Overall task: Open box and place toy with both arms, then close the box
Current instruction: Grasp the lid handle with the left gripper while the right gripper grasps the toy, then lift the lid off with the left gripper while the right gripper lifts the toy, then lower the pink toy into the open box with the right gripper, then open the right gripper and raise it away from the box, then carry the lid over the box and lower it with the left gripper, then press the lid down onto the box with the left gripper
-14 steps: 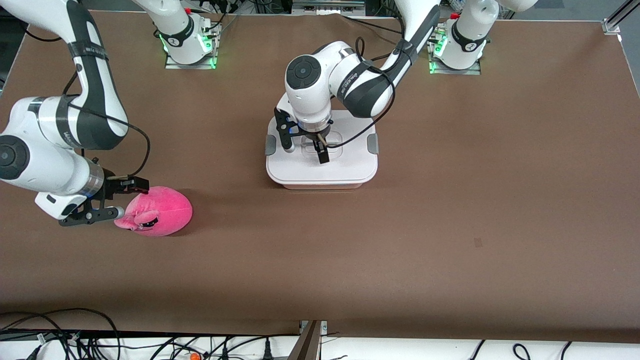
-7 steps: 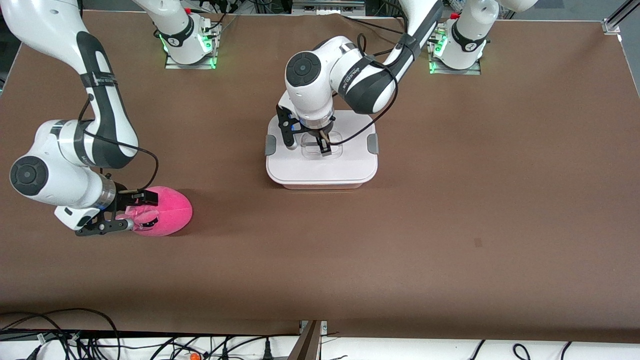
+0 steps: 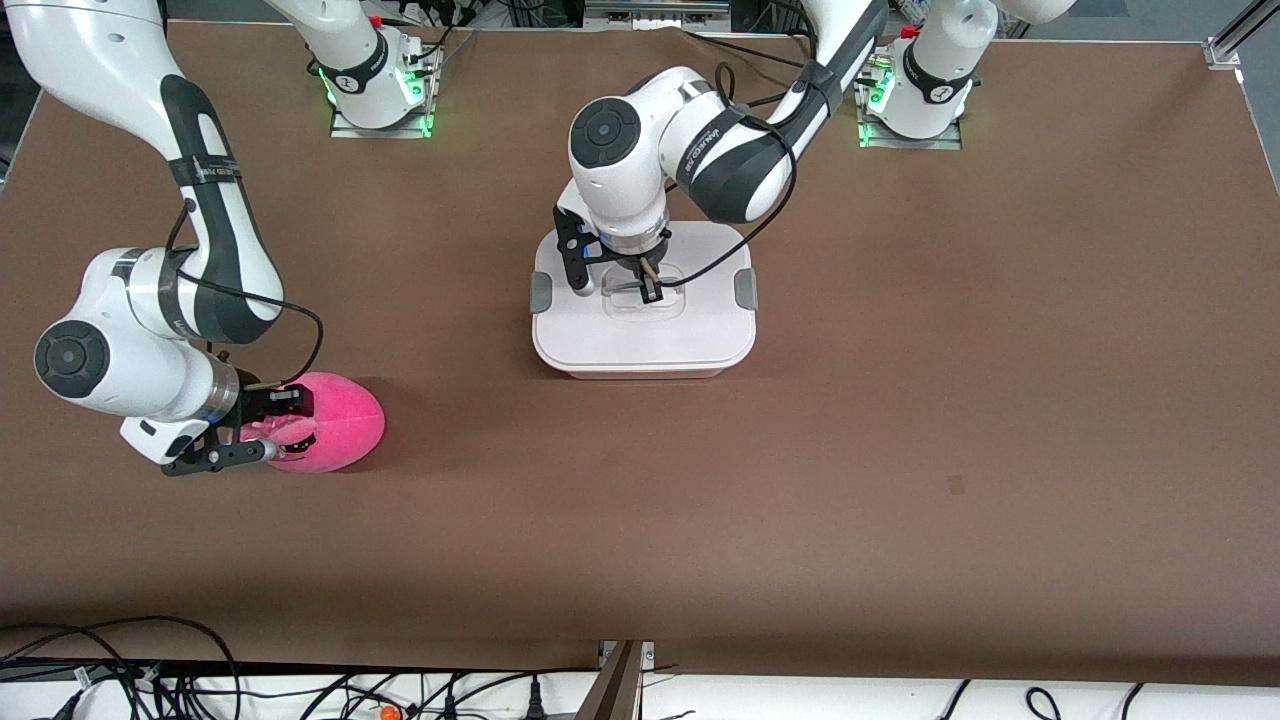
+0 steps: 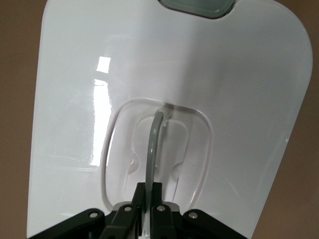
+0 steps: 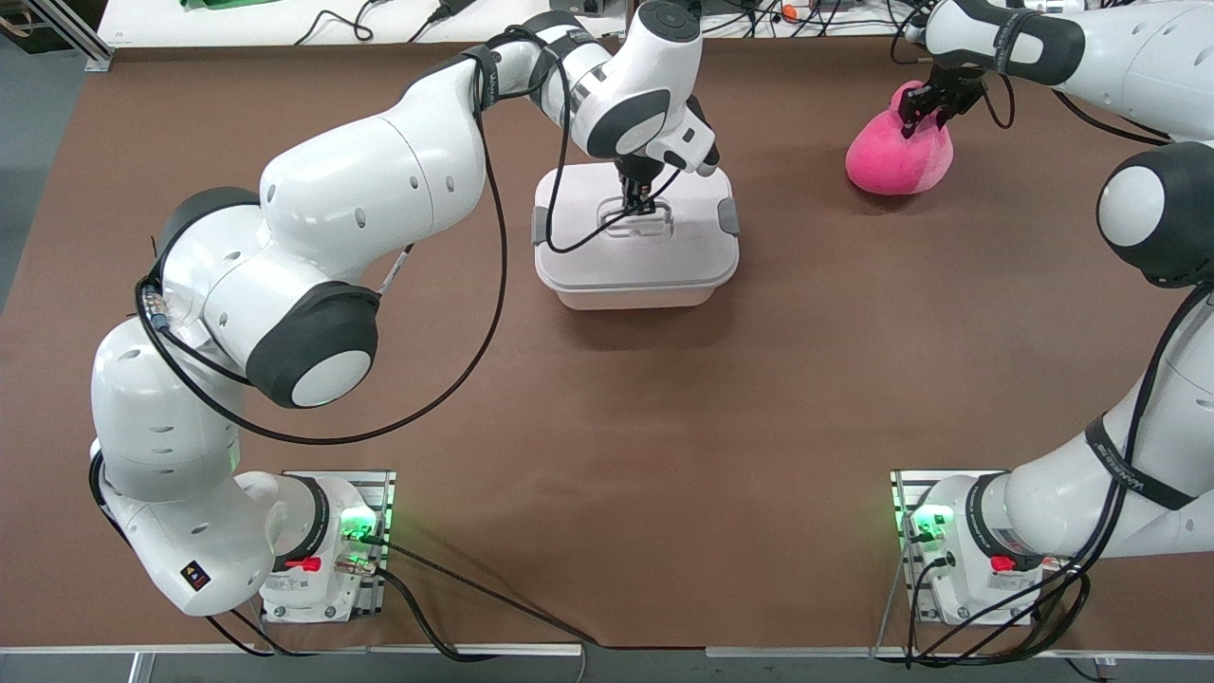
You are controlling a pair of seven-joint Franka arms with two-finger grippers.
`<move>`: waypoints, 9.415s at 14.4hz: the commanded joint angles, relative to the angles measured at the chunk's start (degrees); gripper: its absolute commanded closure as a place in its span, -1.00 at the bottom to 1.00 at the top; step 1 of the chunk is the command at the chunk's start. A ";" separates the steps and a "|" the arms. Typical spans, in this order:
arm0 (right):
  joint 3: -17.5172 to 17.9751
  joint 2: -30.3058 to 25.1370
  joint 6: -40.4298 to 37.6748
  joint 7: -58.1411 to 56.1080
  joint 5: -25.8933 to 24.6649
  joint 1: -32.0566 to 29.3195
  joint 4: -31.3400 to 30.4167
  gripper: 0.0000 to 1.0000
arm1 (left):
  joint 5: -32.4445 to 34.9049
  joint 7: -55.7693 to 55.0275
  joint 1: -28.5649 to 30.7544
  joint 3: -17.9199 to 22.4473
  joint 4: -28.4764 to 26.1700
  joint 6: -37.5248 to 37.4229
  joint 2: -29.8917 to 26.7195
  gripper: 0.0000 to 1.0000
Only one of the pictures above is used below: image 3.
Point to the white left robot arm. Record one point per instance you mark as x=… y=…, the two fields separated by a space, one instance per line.
x=620 y=190

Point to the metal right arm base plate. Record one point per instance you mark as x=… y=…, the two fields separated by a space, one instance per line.
x=400 y=125

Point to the white box lid grey clips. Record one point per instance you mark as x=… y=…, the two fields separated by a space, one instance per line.
x=640 y=335

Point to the aluminium profile post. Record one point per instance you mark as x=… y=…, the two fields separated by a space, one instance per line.
x=615 y=690

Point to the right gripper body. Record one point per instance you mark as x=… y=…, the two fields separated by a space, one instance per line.
x=258 y=400

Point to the translucent pink plastic box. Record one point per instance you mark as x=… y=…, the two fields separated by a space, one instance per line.
x=645 y=372

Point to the pink plush toy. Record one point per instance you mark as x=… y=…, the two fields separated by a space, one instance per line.
x=345 y=430

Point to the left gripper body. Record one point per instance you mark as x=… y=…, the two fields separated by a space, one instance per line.
x=633 y=264

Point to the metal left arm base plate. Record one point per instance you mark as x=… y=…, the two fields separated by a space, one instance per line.
x=890 y=140

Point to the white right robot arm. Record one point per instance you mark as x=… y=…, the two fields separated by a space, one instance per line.
x=220 y=220

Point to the brown table cover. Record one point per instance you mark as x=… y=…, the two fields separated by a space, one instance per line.
x=640 y=520

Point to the aluminium corner profile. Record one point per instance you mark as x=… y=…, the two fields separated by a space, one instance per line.
x=1235 y=35

